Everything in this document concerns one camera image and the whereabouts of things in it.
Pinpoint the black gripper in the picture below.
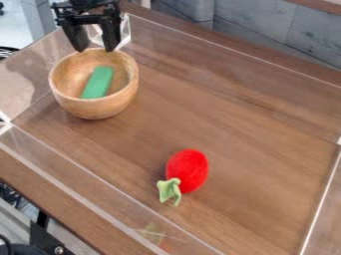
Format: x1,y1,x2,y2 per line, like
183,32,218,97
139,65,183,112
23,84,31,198
51,0,122,52

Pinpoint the brown wooden bowl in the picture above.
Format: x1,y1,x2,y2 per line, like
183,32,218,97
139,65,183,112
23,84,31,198
48,48,139,120

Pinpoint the green rectangular block stick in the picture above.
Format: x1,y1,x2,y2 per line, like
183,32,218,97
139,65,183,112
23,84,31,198
81,66,115,99

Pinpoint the red plush strawberry toy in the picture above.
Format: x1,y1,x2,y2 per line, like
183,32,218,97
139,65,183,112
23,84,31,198
157,148,209,205

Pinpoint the clear acrylic tray enclosure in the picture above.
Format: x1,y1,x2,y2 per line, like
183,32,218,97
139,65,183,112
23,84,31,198
0,18,341,255

